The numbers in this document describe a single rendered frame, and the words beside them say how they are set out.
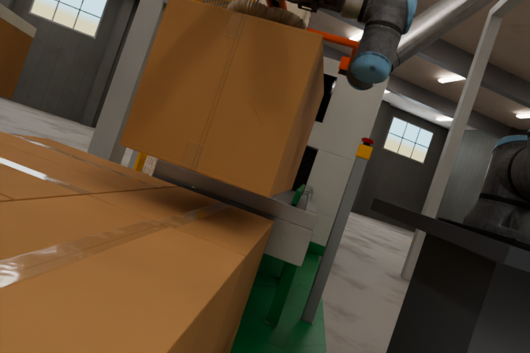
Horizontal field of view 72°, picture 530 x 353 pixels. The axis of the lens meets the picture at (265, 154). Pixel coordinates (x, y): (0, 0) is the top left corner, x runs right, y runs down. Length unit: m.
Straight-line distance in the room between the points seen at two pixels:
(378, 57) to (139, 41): 1.85
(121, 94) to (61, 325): 2.14
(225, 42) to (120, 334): 0.69
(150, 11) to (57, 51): 9.72
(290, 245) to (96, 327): 1.12
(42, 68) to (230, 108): 11.45
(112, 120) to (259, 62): 1.71
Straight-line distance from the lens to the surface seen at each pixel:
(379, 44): 0.92
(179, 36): 0.97
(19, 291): 0.47
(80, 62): 12.01
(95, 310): 0.46
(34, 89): 12.23
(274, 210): 1.47
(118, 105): 2.48
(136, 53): 2.51
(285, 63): 0.88
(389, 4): 0.96
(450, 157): 4.54
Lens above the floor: 0.75
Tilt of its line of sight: 1 degrees up
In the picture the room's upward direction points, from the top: 19 degrees clockwise
